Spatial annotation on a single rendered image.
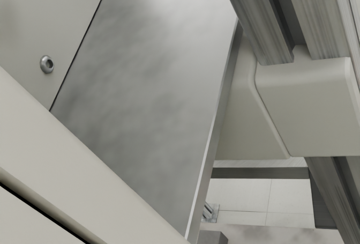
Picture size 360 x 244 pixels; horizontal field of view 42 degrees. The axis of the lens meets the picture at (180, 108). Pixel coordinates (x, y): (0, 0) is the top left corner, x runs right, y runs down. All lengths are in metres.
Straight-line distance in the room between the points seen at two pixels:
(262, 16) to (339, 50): 0.04
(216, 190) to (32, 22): 1.66
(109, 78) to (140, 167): 0.06
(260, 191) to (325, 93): 1.61
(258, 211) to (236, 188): 0.14
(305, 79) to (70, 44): 0.13
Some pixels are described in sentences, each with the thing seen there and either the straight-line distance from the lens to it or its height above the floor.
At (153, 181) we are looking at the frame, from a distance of 0.19.
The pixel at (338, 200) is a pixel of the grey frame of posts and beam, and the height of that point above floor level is 1.24.
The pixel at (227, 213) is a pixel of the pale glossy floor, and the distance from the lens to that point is 1.81.
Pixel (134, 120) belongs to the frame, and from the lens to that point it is 0.21.
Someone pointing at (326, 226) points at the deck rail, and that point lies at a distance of 0.39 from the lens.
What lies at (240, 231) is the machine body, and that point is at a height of 0.62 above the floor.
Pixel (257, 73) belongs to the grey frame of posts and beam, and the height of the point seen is 1.38.
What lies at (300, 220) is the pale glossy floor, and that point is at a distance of 1.72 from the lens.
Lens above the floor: 1.53
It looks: 44 degrees down
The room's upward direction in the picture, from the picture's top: 36 degrees counter-clockwise
